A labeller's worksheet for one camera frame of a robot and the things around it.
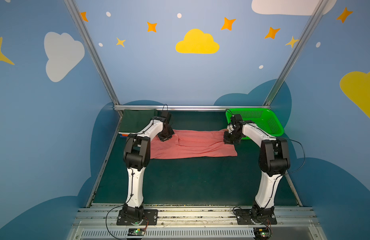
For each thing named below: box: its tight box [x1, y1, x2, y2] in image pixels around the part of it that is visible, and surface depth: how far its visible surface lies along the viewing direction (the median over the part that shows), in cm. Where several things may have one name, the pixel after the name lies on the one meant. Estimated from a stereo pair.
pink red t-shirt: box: [150, 129, 238, 159], surface depth 103 cm
